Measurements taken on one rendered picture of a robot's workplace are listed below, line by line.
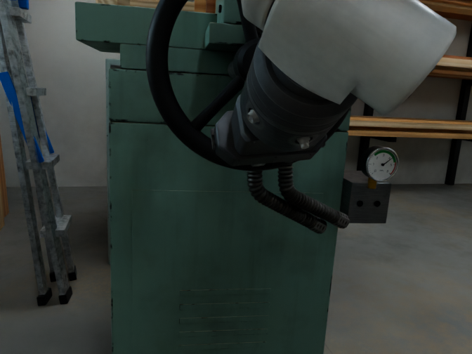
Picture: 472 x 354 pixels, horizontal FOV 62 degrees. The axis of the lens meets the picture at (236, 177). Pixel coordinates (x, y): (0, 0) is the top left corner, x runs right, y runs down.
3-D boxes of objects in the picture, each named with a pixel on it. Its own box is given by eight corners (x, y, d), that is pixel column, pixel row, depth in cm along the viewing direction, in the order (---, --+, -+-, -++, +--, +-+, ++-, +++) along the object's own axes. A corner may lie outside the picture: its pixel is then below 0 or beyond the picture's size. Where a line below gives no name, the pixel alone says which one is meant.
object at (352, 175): (348, 223, 75) (352, 182, 73) (324, 205, 86) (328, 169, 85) (388, 224, 76) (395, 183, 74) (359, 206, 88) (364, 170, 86)
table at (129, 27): (56, 31, 55) (54, -15, 54) (97, 51, 85) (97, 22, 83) (448, 61, 64) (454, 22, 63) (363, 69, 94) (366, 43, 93)
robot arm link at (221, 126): (217, 188, 41) (234, 145, 30) (206, 106, 44) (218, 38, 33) (329, 178, 44) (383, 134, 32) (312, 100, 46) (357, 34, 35)
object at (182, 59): (119, 68, 66) (119, 43, 65) (133, 73, 87) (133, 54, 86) (345, 82, 72) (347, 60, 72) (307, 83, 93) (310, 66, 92)
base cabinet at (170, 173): (109, 463, 82) (104, 121, 67) (136, 312, 138) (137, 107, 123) (315, 446, 89) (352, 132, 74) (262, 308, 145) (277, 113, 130)
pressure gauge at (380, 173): (362, 192, 71) (369, 146, 69) (353, 186, 74) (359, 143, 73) (395, 192, 72) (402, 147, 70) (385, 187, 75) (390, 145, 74)
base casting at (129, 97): (105, 121, 68) (105, 66, 66) (138, 107, 123) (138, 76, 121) (351, 131, 75) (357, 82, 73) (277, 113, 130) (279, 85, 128)
